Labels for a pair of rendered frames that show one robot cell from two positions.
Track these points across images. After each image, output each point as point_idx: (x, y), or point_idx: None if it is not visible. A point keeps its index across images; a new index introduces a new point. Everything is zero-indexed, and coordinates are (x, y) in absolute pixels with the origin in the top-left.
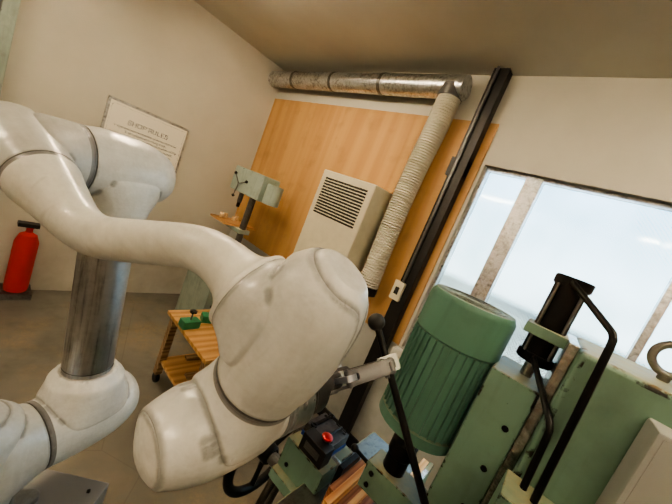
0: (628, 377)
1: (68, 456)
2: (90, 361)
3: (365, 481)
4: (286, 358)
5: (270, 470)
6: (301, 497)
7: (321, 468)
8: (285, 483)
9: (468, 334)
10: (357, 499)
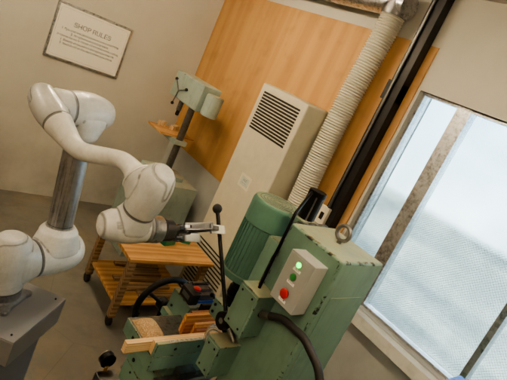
0: (303, 233)
1: (48, 272)
2: (62, 219)
3: (212, 309)
4: (142, 195)
5: (161, 307)
6: (176, 318)
7: (190, 305)
8: (169, 314)
9: (260, 217)
10: (208, 323)
